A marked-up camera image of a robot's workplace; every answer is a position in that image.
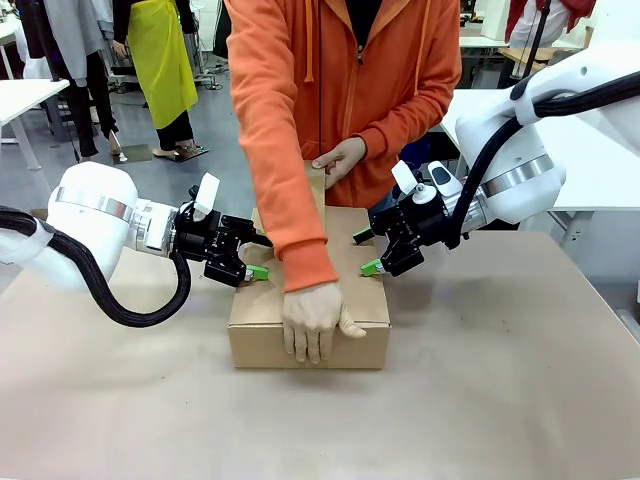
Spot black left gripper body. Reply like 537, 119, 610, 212
174, 200, 236, 261

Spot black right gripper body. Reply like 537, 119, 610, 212
368, 191, 452, 247

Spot brown cardboard shipping box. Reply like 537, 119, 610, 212
227, 160, 392, 371

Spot left forearm in orange sleeve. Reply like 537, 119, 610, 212
357, 89, 451, 162

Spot right forearm in orange sleeve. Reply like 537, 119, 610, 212
238, 124, 341, 294

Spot person's left hand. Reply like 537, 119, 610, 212
311, 136, 369, 191

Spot person's right hand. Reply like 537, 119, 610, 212
281, 280, 368, 365

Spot square metal floor plate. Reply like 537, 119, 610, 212
112, 143, 153, 165

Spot orange hoodie torso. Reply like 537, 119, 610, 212
224, 0, 464, 209

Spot person in yellow apron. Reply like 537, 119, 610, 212
112, 0, 209, 161

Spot white background desk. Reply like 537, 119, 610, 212
457, 22, 511, 91

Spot small white table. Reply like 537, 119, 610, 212
0, 77, 71, 174

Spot black stand pole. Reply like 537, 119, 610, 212
513, 0, 554, 81

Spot person in red and white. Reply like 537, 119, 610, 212
504, 0, 599, 49

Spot person in grey top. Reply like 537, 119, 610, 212
19, 0, 124, 161

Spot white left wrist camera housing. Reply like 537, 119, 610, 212
192, 173, 222, 222

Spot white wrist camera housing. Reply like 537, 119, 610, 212
391, 160, 464, 204
192, 173, 222, 222

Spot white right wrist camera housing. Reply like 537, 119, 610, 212
391, 160, 464, 204

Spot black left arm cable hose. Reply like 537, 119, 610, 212
0, 204, 194, 330

